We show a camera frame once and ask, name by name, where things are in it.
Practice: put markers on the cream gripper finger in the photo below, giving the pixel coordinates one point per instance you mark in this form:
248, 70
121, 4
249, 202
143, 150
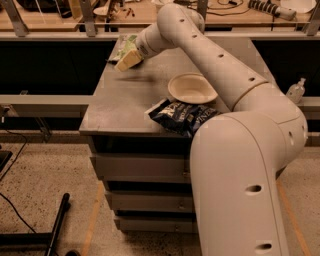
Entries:
130, 59

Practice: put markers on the green jalapeno chip bag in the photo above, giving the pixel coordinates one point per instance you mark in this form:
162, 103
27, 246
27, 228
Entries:
124, 44

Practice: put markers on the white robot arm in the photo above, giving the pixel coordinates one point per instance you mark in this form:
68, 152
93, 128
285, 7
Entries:
235, 157

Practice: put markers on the white paper bowl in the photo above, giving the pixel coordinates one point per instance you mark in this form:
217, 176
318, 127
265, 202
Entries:
192, 88

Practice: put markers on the blue chip bag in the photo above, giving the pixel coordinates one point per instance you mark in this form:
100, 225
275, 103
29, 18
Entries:
181, 118

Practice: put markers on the top grey drawer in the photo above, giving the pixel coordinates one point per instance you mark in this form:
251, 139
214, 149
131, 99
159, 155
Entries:
154, 168

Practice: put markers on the grey drawer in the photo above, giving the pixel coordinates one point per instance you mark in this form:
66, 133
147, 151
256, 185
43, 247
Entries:
154, 168
151, 202
152, 224

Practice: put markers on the grey drawer cabinet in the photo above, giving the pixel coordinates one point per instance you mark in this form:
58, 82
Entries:
117, 122

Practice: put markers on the wooden workbench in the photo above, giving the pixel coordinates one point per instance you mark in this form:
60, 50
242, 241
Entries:
143, 13

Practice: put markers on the middle grey drawer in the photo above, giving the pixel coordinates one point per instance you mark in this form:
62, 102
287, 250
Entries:
151, 202

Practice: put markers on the black stand leg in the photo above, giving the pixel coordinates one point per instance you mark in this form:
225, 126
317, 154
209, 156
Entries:
63, 208

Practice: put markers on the bottom grey drawer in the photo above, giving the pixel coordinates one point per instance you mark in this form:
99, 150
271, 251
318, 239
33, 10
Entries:
152, 224

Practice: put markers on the clear sanitizer bottle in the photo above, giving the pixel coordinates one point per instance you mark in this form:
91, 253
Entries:
296, 91

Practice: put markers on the black ribbed handle tool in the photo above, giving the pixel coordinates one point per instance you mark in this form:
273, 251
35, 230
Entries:
272, 9

